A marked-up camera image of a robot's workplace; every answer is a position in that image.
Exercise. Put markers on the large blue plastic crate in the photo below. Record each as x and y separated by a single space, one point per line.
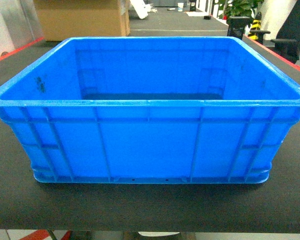
151 110

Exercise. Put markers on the brown cardboard box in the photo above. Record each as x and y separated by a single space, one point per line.
63 19

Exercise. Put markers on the white paper cup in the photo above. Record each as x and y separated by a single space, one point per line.
180 6

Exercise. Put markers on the green potted plant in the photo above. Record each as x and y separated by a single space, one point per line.
238 8

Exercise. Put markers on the black office chair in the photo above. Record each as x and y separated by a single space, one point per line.
281 17

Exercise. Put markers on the yellow black striped post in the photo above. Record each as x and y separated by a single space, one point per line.
256 26

